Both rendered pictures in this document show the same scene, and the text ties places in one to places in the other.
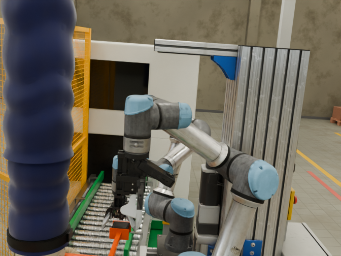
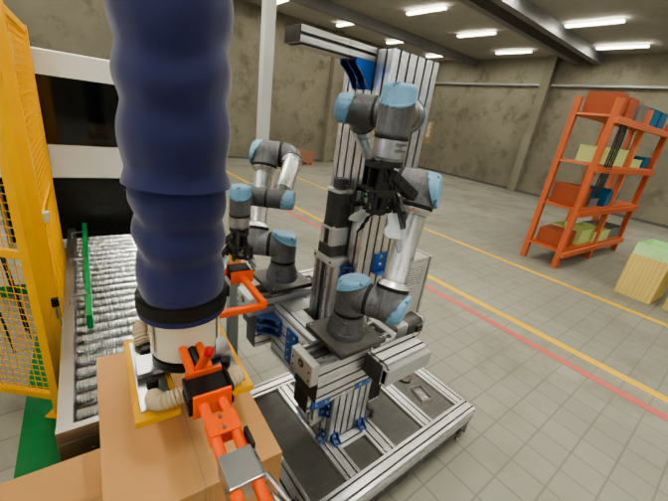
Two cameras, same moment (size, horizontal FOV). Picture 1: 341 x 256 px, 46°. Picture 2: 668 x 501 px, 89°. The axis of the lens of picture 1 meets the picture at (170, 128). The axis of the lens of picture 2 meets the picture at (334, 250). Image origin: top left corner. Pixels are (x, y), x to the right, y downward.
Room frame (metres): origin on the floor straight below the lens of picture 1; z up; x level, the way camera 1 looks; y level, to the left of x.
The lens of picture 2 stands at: (0.51, 0.64, 1.79)
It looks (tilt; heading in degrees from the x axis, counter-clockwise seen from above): 21 degrees down; 322
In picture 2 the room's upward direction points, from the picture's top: 8 degrees clockwise
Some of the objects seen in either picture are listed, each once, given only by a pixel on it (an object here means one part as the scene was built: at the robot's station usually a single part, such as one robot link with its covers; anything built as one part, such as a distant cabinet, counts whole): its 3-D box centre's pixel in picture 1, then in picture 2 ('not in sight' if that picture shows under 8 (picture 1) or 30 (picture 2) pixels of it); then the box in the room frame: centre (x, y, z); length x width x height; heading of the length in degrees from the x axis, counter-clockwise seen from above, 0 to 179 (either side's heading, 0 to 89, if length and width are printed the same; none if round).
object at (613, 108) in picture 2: not in sight; (601, 184); (2.68, -6.69, 1.30); 2.82 x 0.78 x 2.60; 93
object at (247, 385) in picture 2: not in sight; (218, 351); (1.37, 0.36, 1.08); 0.34 x 0.10 x 0.05; 179
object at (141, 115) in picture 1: (139, 116); (396, 111); (1.07, 0.09, 1.82); 0.09 x 0.08 x 0.11; 119
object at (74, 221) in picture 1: (80, 203); (80, 263); (3.27, 0.73, 0.60); 1.60 x 0.11 x 0.09; 179
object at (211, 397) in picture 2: not in sight; (208, 390); (1.12, 0.47, 1.18); 0.10 x 0.08 x 0.06; 89
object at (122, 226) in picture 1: (120, 229); (239, 272); (1.67, 0.19, 1.18); 0.09 x 0.08 x 0.05; 89
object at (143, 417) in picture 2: not in sight; (148, 370); (1.38, 0.55, 1.08); 0.34 x 0.10 x 0.05; 179
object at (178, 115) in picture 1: (168, 115); (401, 114); (1.14, 0.01, 1.82); 0.11 x 0.11 x 0.08; 29
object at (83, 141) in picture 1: (72, 145); (43, 192); (3.52, 0.88, 1.05); 1.17 x 0.10 x 2.10; 179
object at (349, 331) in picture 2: not in sight; (347, 319); (1.34, -0.11, 1.09); 0.15 x 0.15 x 0.10
